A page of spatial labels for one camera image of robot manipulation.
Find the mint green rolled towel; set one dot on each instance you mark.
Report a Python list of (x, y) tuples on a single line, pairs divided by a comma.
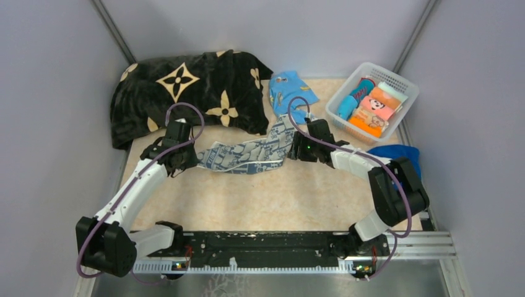
[(401, 97)]

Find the bright blue terry towel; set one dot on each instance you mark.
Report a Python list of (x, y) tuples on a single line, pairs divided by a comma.
[(346, 107)]

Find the striped rolled towel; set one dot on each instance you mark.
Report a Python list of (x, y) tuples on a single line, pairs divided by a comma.
[(363, 89)]

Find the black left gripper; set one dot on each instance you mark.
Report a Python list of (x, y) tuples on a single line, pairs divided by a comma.
[(192, 161)]

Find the white plastic basket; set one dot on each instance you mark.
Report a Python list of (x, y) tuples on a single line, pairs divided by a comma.
[(378, 74)]

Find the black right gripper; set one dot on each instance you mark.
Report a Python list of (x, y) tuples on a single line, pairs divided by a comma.
[(296, 151)]

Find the light blue patterned cloth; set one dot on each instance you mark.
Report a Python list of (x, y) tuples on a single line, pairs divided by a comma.
[(287, 87)]

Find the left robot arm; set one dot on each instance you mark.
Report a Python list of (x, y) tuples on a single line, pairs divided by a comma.
[(106, 241)]

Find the pink panda rolled towel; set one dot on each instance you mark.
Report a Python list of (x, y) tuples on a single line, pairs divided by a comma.
[(377, 108)]

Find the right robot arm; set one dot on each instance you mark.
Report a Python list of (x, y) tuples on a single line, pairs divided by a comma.
[(396, 189)]

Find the dark blue towel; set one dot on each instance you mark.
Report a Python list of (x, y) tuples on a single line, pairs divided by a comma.
[(395, 151)]

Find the orange bear rolled towel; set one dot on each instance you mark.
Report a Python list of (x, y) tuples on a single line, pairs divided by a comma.
[(368, 122)]

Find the white blue printed towel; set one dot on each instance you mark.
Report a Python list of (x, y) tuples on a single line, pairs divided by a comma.
[(253, 156)]

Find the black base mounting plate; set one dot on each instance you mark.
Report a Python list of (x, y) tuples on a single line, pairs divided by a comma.
[(273, 250)]

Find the aluminium frame rail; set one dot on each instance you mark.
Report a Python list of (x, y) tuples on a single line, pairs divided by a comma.
[(419, 245)]

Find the black blanket with beige flowers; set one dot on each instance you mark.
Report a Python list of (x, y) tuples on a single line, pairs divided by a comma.
[(215, 88)]

